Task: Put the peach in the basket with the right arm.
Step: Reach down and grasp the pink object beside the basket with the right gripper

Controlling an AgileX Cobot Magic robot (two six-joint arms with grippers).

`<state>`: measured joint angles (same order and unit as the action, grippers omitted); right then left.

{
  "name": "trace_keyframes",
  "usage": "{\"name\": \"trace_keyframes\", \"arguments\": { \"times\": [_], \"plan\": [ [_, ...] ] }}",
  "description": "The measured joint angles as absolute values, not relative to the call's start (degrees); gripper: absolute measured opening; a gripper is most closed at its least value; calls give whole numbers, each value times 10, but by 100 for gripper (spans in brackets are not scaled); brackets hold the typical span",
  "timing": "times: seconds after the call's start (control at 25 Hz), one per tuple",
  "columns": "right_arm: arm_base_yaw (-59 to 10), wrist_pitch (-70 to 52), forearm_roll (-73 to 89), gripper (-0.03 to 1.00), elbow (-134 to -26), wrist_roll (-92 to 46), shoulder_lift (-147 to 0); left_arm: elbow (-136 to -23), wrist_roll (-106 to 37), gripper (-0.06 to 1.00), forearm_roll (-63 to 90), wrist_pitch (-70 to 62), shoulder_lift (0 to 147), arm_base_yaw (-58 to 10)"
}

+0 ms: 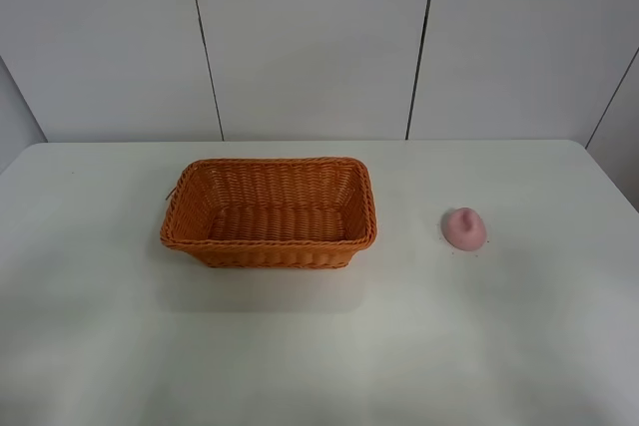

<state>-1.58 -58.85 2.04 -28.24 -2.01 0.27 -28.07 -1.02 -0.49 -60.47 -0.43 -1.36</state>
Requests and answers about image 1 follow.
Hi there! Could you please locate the pink peach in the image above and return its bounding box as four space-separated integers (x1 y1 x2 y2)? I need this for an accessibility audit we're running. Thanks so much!
440 208 487 251

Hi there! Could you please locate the orange wicker basket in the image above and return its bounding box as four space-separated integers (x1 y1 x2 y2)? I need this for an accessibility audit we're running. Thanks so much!
160 157 377 269

